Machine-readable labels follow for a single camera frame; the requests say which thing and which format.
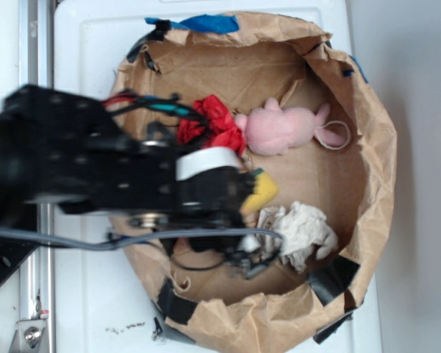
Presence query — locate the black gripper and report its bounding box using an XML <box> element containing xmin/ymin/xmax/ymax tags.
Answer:
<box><xmin>174</xmin><ymin>145</ymin><xmax>257</xmax><ymax>254</ymax></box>

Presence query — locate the yellow green sponge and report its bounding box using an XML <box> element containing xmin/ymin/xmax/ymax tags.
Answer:
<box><xmin>240</xmin><ymin>168</ymin><xmax>279</xmax><ymax>216</ymax></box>

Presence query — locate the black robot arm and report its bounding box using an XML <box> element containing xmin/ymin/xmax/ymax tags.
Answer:
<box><xmin>0</xmin><ymin>85</ymin><xmax>254</xmax><ymax>252</ymax></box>

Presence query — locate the red crumpled paper ball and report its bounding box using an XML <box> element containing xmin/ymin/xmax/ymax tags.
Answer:
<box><xmin>176</xmin><ymin>95</ymin><xmax>246</xmax><ymax>156</ymax></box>

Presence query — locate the pink plush toy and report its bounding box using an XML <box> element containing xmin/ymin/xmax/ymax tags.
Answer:
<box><xmin>234</xmin><ymin>98</ymin><xmax>351</xmax><ymax>156</ymax></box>

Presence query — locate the white crumpled paper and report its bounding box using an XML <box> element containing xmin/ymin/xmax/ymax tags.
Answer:
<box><xmin>257</xmin><ymin>201</ymin><xmax>338</xmax><ymax>273</ymax></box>

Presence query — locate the brown paper-lined bin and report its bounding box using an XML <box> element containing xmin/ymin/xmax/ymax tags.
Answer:
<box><xmin>113</xmin><ymin>12</ymin><xmax>397</xmax><ymax>352</ymax></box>

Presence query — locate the white plastic tray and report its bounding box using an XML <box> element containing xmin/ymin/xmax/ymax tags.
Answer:
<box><xmin>53</xmin><ymin>0</ymin><xmax>385</xmax><ymax>353</ymax></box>

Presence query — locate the grey cable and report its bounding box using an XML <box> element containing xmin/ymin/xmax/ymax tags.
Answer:
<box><xmin>0</xmin><ymin>226</ymin><xmax>284</xmax><ymax>253</ymax></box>

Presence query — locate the aluminium frame rail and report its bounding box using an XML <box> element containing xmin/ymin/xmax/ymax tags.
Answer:
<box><xmin>18</xmin><ymin>1</ymin><xmax>57</xmax><ymax>352</ymax></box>

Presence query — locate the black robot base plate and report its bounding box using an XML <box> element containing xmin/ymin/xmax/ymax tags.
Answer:
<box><xmin>0</xmin><ymin>239</ymin><xmax>37</xmax><ymax>287</ymax></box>

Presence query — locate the metal corner bracket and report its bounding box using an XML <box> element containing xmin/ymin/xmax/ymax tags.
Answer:
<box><xmin>8</xmin><ymin>319</ymin><xmax>49</xmax><ymax>353</ymax></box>

